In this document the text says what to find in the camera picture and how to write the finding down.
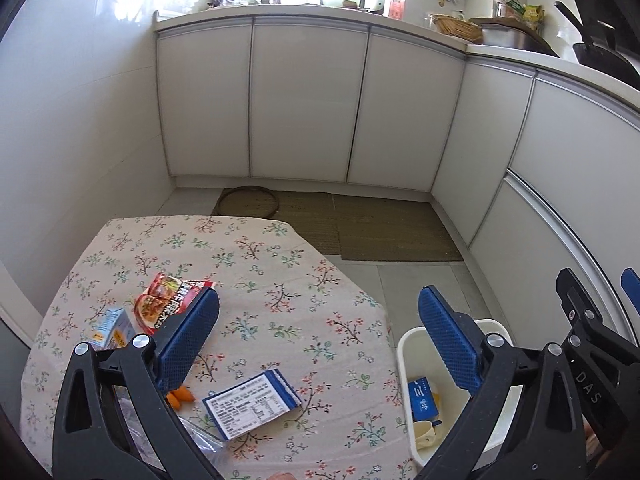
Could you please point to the clear plastic bag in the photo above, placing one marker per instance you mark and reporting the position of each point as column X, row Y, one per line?
column 200, row 440

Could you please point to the blue and white flat packet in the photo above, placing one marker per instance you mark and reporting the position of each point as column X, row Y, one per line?
column 250, row 405

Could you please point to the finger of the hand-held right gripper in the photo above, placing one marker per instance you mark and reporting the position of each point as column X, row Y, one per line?
column 632, row 290
column 577, row 310

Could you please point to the light blue small carton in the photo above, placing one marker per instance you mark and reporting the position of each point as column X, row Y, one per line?
column 112, row 330

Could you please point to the white kitchen countertop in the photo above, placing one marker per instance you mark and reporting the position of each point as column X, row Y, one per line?
column 300, row 10

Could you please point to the white plastic bin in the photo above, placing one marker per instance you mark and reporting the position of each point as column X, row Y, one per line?
column 407, row 355

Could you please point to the white cabinet door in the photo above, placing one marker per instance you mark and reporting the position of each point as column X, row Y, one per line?
column 480, row 150
column 405, row 110
column 205, row 100
column 305, row 100

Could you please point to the red snack packet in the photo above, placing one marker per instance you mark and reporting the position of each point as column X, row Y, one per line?
column 167, row 302

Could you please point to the orange peel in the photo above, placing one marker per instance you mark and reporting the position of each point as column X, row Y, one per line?
column 180, row 396

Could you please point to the round woven sieve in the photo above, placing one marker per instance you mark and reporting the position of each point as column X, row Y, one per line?
column 245, row 202

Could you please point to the yellow and green packets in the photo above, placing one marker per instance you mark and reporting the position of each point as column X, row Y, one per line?
column 527, row 11

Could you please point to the small blue and yellow box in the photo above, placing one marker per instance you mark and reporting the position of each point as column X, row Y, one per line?
column 422, row 400

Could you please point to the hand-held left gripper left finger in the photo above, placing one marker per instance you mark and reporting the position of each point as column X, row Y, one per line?
column 190, row 340

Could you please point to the steel tray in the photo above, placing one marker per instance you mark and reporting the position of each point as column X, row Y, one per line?
column 515, row 40

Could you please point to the wicker basket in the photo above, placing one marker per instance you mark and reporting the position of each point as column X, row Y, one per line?
column 455, row 27

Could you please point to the olive floor mat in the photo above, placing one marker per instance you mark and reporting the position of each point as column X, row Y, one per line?
column 395, row 227
column 310, row 222

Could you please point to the black wok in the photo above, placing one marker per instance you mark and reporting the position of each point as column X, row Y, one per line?
column 605, row 55

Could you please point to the red bottle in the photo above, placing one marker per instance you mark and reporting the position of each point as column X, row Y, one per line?
column 396, row 5

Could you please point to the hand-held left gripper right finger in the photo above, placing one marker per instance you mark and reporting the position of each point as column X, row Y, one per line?
column 447, row 342

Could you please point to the floral tablecloth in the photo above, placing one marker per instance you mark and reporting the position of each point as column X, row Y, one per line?
column 275, row 310

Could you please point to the cream paper cup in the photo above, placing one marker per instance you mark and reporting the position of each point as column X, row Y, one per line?
column 427, row 435

